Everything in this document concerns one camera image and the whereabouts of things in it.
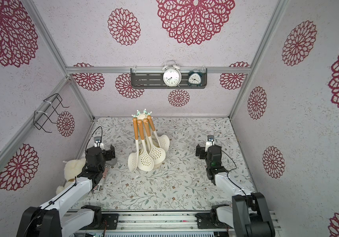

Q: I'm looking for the lone skimmer orange handle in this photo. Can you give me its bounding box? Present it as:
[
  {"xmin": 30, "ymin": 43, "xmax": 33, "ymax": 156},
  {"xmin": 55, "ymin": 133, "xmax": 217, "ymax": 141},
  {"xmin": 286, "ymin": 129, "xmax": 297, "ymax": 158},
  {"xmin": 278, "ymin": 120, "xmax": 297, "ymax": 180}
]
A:
[{"xmin": 146, "ymin": 115, "xmax": 170, "ymax": 153}]

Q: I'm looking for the cream skimmer edge-on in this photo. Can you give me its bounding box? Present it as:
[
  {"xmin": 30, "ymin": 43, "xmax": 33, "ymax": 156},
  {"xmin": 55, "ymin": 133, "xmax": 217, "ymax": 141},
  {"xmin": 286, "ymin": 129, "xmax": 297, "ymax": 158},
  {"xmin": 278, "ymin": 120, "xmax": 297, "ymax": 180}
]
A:
[{"xmin": 143, "ymin": 118, "xmax": 166, "ymax": 168}]

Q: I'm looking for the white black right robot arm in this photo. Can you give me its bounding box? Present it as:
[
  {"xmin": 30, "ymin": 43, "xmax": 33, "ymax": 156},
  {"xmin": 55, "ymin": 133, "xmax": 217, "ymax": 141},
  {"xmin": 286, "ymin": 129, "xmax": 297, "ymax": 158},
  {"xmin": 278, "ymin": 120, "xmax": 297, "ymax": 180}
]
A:
[{"xmin": 196, "ymin": 144, "xmax": 276, "ymax": 237}]

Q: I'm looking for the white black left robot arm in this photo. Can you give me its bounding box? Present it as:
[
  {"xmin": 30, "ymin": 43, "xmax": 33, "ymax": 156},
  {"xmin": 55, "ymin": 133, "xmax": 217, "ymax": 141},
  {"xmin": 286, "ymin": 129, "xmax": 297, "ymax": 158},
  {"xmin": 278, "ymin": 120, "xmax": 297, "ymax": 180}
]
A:
[{"xmin": 17, "ymin": 145, "xmax": 116, "ymax": 237}]

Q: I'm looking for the cream utensil rack stand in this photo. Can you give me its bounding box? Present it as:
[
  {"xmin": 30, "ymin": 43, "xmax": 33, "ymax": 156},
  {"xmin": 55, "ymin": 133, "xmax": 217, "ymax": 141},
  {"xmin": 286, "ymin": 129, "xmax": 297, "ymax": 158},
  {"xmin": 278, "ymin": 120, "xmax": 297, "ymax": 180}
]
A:
[{"xmin": 132, "ymin": 109, "xmax": 152, "ymax": 120}]

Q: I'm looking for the grey oblong case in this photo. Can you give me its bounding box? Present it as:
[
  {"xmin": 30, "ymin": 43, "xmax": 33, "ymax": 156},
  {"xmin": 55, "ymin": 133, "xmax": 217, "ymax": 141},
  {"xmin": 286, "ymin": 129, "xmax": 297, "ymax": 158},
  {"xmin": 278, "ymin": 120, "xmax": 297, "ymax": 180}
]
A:
[{"xmin": 105, "ymin": 158, "xmax": 117, "ymax": 166}]

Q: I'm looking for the flag pattern packet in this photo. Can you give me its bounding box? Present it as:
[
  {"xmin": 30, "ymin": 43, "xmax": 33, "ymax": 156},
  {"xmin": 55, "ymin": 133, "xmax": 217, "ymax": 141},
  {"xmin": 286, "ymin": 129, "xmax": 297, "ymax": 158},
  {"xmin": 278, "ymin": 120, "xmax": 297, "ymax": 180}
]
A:
[{"xmin": 92, "ymin": 167, "xmax": 109, "ymax": 193}]

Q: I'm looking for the white teddy bear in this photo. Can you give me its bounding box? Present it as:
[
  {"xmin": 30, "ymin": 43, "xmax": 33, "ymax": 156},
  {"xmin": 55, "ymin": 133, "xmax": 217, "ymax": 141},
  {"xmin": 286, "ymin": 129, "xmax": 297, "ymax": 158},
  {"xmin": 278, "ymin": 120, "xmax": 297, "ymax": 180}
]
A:
[{"xmin": 56, "ymin": 158, "xmax": 86, "ymax": 195}]

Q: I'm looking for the dark green alarm clock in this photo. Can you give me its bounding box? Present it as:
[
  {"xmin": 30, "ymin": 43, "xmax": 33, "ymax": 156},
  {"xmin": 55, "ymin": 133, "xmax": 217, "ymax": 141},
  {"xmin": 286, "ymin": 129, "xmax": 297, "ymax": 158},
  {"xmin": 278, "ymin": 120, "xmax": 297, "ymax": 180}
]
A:
[{"xmin": 188, "ymin": 70, "xmax": 203, "ymax": 87}]

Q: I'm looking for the white alarm clock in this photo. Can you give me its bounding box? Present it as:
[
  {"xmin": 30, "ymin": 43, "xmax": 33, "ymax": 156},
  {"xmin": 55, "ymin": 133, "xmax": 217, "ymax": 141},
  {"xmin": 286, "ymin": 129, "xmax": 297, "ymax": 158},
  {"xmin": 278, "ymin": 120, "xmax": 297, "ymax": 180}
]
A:
[{"xmin": 162, "ymin": 60, "xmax": 182, "ymax": 87}]

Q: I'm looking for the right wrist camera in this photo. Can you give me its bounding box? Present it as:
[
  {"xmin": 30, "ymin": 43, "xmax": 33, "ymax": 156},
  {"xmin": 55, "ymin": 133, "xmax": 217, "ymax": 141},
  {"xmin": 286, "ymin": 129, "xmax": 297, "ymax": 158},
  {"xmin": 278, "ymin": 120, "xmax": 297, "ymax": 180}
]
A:
[{"xmin": 205, "ymin": 135, "xmax": 215, "ymax": 152}]

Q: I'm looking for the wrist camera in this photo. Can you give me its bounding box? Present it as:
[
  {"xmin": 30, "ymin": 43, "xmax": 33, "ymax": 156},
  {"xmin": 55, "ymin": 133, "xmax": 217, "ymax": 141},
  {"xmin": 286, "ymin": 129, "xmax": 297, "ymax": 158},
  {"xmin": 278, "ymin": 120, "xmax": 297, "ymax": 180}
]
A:
[
  {"xmin": 94, "ymin": 136, "xmax": 104, "ymax": 150},
  {"xmin": 205, "ymin": 135, "xmax": 215, "ymax": 152}
]

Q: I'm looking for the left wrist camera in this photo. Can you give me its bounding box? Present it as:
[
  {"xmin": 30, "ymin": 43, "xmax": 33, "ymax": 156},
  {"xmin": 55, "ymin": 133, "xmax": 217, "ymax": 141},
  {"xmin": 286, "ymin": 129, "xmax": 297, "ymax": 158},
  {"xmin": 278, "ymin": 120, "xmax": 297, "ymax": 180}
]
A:
[{"xmin": 94, "ymin": 136, "xmax": 104, "ymax": 150}]

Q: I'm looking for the metal base rail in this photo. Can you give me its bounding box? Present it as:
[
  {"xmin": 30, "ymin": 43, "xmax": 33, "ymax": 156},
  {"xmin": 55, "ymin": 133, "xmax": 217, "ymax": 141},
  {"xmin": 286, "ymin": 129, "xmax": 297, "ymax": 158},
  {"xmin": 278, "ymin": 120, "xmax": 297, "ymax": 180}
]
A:
[{"xmin": 75, "ymin": 206, "xmax": 282, "ymax": 237}]

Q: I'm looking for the black wire wall rack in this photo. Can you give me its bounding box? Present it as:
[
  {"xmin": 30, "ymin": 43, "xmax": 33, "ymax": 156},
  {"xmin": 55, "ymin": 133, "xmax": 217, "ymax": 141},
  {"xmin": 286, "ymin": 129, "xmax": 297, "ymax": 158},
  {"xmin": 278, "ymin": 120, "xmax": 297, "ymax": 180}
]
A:
[{"xmin": 32, "ymin": 93, "xmax": 68, "ymax": 133}]

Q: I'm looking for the grey wall shelf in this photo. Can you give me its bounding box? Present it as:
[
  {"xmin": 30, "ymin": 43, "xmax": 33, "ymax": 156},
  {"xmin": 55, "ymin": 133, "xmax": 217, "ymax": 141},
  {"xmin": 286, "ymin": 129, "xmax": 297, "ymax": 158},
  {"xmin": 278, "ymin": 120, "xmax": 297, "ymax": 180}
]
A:
[{"xmin": 130, "ymin": 68, "xmax": 208, "ymax": 89}]

